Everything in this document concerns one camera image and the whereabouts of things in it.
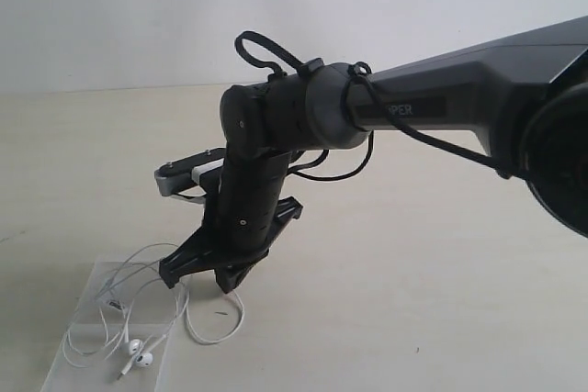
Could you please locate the clear plastic case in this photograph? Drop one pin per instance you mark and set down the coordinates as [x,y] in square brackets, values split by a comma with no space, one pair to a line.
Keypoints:
[103,376]

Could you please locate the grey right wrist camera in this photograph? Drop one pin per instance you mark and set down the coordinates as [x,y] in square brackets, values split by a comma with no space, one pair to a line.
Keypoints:
[193,178]

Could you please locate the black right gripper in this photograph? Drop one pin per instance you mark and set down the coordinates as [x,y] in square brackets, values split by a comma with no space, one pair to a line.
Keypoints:
[248,215]

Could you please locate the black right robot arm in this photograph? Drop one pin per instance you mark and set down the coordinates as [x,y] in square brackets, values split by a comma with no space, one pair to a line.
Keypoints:
[517,105]

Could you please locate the white wired earphones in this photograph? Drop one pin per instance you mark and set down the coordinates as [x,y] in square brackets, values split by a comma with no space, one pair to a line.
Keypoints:
[136,312]

